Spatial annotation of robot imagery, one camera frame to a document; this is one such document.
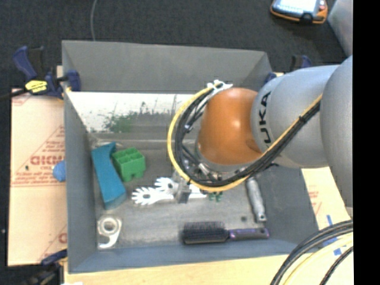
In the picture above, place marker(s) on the grey metal bin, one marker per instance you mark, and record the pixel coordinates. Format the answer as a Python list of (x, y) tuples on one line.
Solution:
[(166, 67)]

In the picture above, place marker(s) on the grey metal cylinder tool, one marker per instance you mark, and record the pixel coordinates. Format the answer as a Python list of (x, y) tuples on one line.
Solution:
[(256, 199)]

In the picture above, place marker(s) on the green toy brick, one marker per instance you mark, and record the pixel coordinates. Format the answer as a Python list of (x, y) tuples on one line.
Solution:
[(129, 163)]

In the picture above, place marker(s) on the blue wedge block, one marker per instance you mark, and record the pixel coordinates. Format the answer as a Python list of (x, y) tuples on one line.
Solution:
[(108, 177)]

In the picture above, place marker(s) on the brown cardboard board red print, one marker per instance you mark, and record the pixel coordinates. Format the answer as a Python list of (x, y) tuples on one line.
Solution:
[(35, 206)]

